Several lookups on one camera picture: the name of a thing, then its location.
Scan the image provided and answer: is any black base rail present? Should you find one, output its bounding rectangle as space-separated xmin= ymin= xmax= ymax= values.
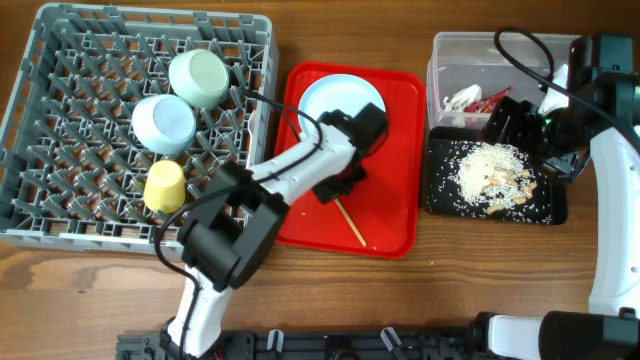
xmin=117 ymin=319 xmax=501 ymax=360

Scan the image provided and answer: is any red wrapper waste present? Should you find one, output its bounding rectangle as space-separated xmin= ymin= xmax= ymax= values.
xmin=464 ymin=87 xmax=513 ymax=113

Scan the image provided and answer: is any wooden chopstick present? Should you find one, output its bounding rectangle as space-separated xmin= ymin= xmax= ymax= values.
xmin=334 ymin=199 xmax=368 ymax=248

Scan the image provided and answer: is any grey plastic dishwasher rack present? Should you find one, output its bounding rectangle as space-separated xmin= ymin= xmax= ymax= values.
xmin=1 ymin=3 xmax=279 ymax=254

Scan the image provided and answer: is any mint green bowl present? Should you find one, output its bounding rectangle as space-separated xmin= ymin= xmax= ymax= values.
xmin=168 ymin=49 xmax=230 ymax=109

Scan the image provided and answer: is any white plastic fork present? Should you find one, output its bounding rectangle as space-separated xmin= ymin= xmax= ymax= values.
xmin=246 ymin=110 xmax=258 ymax=168

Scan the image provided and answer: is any light blue plate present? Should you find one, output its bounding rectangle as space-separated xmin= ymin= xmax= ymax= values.
xmin=298 ymin=74 xmax=388 ymax=142

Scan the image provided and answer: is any yellow plastic cup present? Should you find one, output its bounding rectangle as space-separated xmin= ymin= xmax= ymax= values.
xmin=143 ymin=160 xmax=186 ymax=214

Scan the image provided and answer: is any red plastic tray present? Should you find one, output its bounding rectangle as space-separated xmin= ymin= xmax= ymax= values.
xmin=277 ymin=62 xmax=427 ymax=259

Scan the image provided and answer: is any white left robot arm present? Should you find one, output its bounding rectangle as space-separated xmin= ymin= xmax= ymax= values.
xmin=160 ymin=103 xmax=389 ymax=359

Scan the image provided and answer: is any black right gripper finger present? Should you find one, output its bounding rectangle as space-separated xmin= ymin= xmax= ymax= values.
xmin=479 ymin=108 xmax=503 ymax=143
xmin=494 ymin=97 xmax=523 ymax=144

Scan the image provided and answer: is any clear plastic waste bin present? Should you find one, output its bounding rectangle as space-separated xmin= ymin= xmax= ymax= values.
xmin=427 ymin=32 xmax=579 ymax=129

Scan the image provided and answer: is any black waste tray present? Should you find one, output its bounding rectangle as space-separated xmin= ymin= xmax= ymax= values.
xmin=421 ymin=126 xmax=568 ymax=225

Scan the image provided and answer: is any light blue small bowl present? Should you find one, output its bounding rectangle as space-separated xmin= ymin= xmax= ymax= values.
xmin=131 ymin=94 xmax=196 ymax=155

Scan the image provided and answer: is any pile of white rice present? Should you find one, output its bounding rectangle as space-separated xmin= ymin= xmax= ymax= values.
xmin=454 ymin=142 xmax=535 ymax=209

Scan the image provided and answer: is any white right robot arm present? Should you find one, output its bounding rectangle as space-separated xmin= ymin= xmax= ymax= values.
xmin=468 ymin=33 xmax=639 ymax=359

